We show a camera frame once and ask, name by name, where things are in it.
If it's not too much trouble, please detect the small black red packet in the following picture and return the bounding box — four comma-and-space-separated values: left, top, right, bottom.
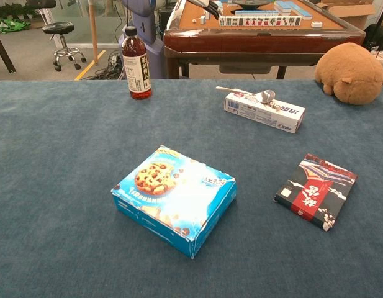
273, 153, 358, 232

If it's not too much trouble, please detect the row of face-up mahjong tiles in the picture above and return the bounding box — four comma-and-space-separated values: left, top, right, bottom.
218, 15, 303, 27

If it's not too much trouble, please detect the wooden pole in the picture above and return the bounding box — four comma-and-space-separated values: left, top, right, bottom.
88, 0, 99, 65

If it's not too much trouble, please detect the brown plush toy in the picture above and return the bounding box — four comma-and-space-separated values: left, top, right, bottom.
314, 42, 383, 106

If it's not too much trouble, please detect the black swivel stool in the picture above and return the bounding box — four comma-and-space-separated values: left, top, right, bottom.
42, 21, 87, 72

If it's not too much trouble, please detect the blue snack box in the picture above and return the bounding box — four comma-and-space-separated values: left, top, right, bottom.
110, 144, 238, 260

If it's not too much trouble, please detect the dark tea bottle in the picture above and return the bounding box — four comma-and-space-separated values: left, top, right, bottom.
121, 25, 153, 101

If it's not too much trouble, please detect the cardboard box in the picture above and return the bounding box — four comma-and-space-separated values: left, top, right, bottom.
315, 0, 378, 30

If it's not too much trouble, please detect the row of blue-backed mahjong tiles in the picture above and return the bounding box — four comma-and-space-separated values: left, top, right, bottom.
234, 9, 281, 17

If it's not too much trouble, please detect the blue table cloth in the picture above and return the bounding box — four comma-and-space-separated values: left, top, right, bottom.
0, 79, 383, 298

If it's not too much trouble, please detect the brown mahjong table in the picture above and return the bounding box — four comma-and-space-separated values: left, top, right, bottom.
163, 0, 366, 80

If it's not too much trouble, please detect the green bag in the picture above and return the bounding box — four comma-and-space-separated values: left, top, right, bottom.
0, 17, 31, 34

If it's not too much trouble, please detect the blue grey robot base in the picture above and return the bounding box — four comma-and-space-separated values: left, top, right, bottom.
118, 0, 166, 80

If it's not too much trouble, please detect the dark table leg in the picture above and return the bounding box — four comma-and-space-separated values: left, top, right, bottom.
0, 27, 17, 75

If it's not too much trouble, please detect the stack of blue-backed mahjong tiles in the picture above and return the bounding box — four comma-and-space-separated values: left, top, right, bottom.
273, 0, 313, 21

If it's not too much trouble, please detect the tangle of black cables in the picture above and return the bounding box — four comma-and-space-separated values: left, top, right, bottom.
85, 51, 125, 81

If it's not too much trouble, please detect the metal spoon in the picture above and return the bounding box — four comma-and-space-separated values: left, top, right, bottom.
215, 86, 276, 104

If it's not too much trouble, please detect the black hand of other robot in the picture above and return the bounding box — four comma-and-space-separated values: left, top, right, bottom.
191, 0, 225, 20

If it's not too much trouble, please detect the white toothpaste box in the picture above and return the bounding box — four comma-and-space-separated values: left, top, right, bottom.
223, 91, 306, 135

